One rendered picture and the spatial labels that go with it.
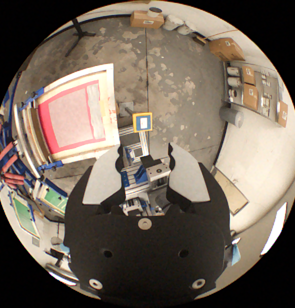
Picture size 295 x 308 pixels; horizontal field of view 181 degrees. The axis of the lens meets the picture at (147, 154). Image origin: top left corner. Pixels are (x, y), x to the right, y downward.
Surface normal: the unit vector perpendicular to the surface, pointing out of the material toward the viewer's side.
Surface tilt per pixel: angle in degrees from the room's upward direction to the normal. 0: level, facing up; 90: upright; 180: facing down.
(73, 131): 0
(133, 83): 0
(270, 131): 90
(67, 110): 0
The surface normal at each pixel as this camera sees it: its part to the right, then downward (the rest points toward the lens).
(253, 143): -0.95, 0.18
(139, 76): 0.31, 0.51
